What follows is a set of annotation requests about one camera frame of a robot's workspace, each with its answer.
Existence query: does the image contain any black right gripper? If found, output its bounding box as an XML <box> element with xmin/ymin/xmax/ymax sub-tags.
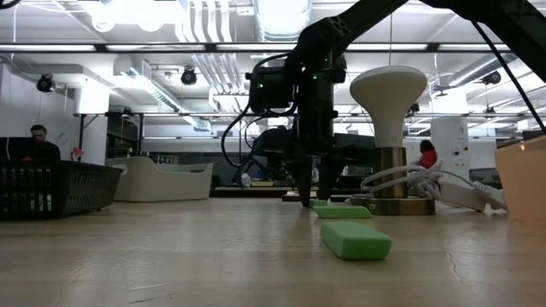
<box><xmin>251</xmin><ymin>83</ymin><xmax>343</xmax><ymax>209</ymax></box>

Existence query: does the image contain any green eraser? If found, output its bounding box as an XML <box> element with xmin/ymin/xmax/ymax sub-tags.
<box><xmin>320</xmin><ymin>221</ymin><xmax>393</xmax><ymax>261</ymax></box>
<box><xmin>313</xmin><ymin>205</ymin><xmax>373</xmax><ymax>220</ymax></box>

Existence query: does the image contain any white bulb brass lamp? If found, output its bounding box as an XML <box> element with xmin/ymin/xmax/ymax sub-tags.
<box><xmin>349</xmin><ymin>65</ymin><xmax>437</xmax><ymax>217</ymax></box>

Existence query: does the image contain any black monitor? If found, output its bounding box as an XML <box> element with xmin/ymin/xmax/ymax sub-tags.
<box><xmin>0</xmin><ymin>136</ymin><xmax>38</xmax><ymax>162</ymax></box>
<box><xmin>334</xmin><ymin>132</ymin><xmax>376</xmax><ymax>163</ymax></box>

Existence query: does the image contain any person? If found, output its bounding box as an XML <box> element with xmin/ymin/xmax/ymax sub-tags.
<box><xmin>20</xmin><ymin>124</ymin><xmax>62</xmax><ymax>163</ymax></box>
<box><xmin>415</xmin><ymin>139</ymin><xmax>439</xmax><ymax>170</ymax></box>

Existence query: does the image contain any white plastic bin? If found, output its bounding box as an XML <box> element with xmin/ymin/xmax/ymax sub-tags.
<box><xmin>106</xmin><ymin>155</ymin><xmax>214</xmax><ymax>203</ymax></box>

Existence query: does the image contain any orange translucent folder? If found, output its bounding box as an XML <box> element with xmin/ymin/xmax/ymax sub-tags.
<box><xmin>494</xmin><ymin>135</ymin><xmax>546</xmax><ymax>223</ymax></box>

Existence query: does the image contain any black mesh basket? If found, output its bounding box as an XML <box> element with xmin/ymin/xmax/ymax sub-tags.
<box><xmin>0</xmin><ymin>159</ymin><xmax>125</xmax><ymax>221</ymax></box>

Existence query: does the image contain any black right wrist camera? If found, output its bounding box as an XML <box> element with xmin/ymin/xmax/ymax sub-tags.
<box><xmin>247</xmin><ymin>66</ymin><xmax>295</xmax><ymax>115</ymax></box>

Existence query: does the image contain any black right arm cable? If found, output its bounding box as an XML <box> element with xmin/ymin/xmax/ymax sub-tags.
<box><xmin>220</xmin><ymin>19</ymin><xmax>546</xmax><ymax>168</ymax></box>

